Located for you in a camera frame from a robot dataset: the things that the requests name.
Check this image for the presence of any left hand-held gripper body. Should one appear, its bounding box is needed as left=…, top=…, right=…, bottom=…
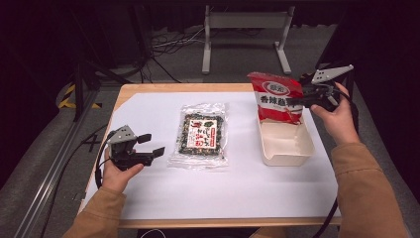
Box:
left=107, top=124, right=154, bottom=172

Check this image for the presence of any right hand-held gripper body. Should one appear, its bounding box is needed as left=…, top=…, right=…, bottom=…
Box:
left=298, top=63, right=355, bottom=112

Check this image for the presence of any red and white seasoning packet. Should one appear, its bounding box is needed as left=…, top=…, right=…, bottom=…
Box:
left=247, top=71, right=305, bottom=126

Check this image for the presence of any clear bag of dark dried food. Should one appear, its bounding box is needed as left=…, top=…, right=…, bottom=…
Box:
left=166, top=102, right=231, bottom=171

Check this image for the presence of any cream plastic box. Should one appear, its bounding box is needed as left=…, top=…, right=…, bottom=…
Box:
left=257, top=113, right=316, bottom=168

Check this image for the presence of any person's left hand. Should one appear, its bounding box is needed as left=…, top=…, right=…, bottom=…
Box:
left=101, top=147, right=146, bottom=194

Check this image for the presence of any person's right hand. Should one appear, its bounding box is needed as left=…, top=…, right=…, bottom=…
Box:
left=310, top=82, right=362, bottom=147

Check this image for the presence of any black metal stand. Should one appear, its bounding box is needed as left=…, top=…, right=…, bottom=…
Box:
left=70, top=59, right=133, bottom=123

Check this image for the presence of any yellow and black hazard tape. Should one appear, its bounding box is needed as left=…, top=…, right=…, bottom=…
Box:
left=58, top=83, right=103, bottom=110

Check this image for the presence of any white table cover sheet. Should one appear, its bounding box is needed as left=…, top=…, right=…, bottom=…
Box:
left=83, top=91, right=341, bottom=221

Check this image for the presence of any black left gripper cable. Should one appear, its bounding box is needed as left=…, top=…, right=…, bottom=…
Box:
left=94, top=130, right=118, bottom=190

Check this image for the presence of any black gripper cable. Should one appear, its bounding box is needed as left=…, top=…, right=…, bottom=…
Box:
left=94, top=130, right=118, bottom=190
left=311, top=196, right=341, bottom=238

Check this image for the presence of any aluminium rail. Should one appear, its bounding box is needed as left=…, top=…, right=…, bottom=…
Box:
left=13, top=88, right=100, bottom=238

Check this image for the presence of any thin white cable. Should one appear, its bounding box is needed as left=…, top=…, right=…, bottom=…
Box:
left=138, top=227, right=167, bottom=238

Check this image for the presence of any white metal stand frame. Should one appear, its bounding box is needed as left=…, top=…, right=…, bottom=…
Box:
left=201, top=4, right=296, bottom=75

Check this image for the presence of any bundle of floor cables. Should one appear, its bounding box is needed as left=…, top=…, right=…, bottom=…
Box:
left=142, top=26, right=207, bottom=84

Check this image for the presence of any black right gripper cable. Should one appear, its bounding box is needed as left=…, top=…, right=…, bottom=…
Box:
left=311, top=196, right=341, bottom=238

